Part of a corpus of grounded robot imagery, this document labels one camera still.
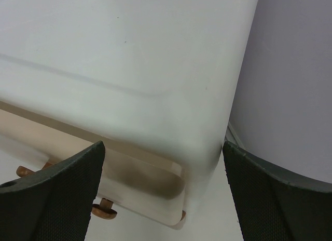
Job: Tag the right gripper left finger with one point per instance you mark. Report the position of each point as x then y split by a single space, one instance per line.
54 203

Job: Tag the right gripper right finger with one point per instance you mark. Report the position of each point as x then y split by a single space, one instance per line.
273 203

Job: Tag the brown drawer knob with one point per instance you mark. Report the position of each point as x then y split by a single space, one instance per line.
104 209

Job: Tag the bear head drawer knob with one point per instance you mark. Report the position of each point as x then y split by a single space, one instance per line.
23 171

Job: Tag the brown drawer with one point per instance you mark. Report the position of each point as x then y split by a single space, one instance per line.
183 215

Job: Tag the white shoe cabinet body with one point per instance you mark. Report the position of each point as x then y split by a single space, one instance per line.
157 73

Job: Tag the right aluminium frame rail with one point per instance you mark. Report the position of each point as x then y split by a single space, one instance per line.
231 136

